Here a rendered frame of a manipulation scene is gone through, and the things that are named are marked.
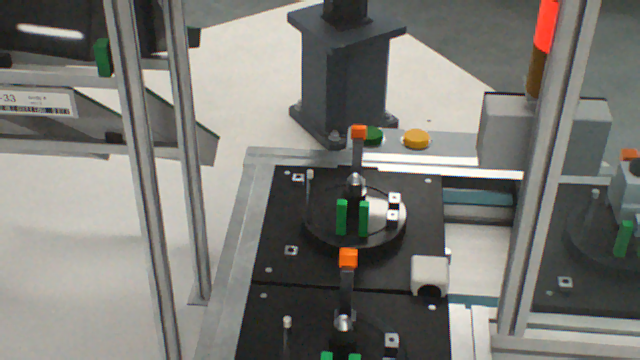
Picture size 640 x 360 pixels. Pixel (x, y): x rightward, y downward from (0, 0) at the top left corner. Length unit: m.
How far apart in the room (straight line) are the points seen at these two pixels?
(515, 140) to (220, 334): 0.40
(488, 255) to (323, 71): 0.42
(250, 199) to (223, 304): 0.21
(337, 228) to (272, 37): 0.79
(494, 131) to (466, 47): 2.73
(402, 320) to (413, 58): 0.82
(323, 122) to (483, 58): 2.13
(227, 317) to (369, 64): 0.55
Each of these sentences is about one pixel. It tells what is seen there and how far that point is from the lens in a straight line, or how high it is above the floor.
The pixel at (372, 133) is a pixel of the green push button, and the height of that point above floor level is 0.97.
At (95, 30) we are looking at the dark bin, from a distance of 0.82.
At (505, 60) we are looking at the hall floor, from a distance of 3.52.
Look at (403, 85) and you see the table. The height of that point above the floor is 0.86.
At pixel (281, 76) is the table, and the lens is 1.64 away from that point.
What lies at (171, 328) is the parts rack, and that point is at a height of 0.99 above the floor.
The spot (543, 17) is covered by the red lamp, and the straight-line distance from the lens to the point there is 0.81.
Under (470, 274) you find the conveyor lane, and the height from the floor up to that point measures 0.92.
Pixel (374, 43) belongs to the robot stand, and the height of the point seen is 1.05.
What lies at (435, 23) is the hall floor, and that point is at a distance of 3.76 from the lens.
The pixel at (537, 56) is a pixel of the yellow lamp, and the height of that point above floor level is 1.30.
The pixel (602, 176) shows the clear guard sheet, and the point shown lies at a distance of 0.89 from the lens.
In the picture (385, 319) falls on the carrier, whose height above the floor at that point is 0.97.
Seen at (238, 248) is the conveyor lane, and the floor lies 0.95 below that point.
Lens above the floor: 1.70
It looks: 38 degrees down
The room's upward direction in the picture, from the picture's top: straight up
